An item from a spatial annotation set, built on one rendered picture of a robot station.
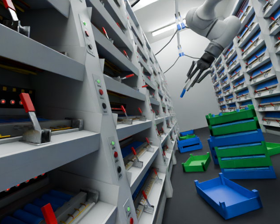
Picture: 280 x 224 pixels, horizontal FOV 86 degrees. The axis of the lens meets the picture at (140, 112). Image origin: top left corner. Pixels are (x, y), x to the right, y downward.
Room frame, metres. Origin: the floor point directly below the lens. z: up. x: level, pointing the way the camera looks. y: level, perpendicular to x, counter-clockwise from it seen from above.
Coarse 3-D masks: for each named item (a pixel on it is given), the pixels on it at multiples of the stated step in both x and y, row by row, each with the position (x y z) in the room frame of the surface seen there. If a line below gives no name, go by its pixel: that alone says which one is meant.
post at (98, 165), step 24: (72, 0) 0.41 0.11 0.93; (24, 24) 0.44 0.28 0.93; (48, 24) 0.42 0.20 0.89; (72, 24) 0.40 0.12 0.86; (48, 72) 0.43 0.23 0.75; (96, 72) 0.45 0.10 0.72; (48, 96) 0.44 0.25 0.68; (72, 96) 0.41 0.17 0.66; (96, 96) 0.42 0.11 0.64; (72, 168) 0.43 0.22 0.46; (96, 168) 0.41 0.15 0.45; (120, 192) 0.43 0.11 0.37; (120, 216) 0.40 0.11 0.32
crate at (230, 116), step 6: (252, 108) 0.99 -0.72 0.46; (210, 114) 1.29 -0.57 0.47; (222, 114) 1.26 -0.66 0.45; (228, 114) 1.06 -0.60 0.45; (234, 114) 1.05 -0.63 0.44; (240, 114) 1.03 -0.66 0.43; (246, 114) 1.01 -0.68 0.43; (252, 114) 1.00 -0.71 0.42; (210, 120) 1.13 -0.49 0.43; (216, 120) 1.11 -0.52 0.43; (222, 120) 1.09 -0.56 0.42; (228, 120) 1.07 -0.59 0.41; (234, 120) 1.05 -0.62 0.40
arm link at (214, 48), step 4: (208, 44) 0.83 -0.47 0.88; (212, 44) 0.81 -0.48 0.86; (216, 44) 0.79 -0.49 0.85; (208, 48) 0.82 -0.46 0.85; (212, 48) 0.81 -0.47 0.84; (216, 48) 0.80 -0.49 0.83; (220, 48) 0.80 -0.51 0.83; (208, 52) 0.83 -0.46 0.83; (212, 52) 0.81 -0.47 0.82; (216, 52) 0.81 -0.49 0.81; (220, 52) 0.82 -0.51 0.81; (216, 56) 0.82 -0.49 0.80
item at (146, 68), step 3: (135, 45) 1.16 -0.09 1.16; (138, 54) 1.22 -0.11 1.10; (138, 57) 1.23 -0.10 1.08; (141, 57) 1.35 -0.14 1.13; (141, 60) 1.32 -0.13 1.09; (141, 63) 1.33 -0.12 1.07; (144, 63) 1.43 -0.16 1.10; (141, 66) 1.55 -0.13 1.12; (144, 66) 1.44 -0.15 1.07; (147, 66) 1.53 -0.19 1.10; (144, 69) 1.66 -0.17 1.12; (147, 69) 1.55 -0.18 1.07; (150, 69) 1.75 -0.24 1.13; (150, 72) 1.70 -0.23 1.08
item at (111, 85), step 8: (104, 80) 0.51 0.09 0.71; (112, 80) 0.56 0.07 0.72; (112, 88) 0.57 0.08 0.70; (120, 88) 0.64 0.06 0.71; (128, 88) 0.74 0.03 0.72; (144, 88) 1.07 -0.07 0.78; (120, 96) 0.97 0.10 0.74; (128, 96) 1.05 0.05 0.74; (136, 96) 0.88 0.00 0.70; (144, 96) 1.05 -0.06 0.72
